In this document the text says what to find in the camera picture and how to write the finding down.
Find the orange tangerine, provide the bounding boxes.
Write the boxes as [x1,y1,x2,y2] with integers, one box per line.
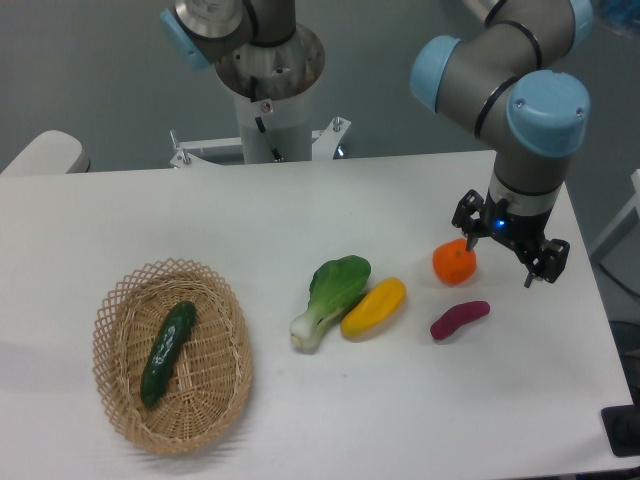
[432,238,477,286]

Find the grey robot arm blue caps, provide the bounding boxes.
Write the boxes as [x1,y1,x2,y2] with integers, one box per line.
[160,1,593,283]

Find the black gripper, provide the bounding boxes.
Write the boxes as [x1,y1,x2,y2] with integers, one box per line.
[452,189,570,288]

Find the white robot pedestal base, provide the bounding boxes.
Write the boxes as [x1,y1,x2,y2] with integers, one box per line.
[170,24,351,168]

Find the woven wicker basket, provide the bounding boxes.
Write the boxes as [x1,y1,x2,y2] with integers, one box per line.
[93,259,252,455]

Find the green cucumber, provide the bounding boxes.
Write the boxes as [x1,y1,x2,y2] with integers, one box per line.
[140,300,197,408]

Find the yellow orange mango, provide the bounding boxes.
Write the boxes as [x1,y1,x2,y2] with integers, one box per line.
[340,277,406,340]

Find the white chair armrest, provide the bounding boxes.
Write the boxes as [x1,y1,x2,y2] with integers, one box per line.
[1,130,91,178]

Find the black device at table edge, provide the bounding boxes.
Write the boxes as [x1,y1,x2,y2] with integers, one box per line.
[601,405,639,458]

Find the purple sweet potato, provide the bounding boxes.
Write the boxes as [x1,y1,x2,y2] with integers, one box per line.
[430,300,491,341]

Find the green bok choy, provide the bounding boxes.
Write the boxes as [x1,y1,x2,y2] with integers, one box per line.
[289,255,371,353]

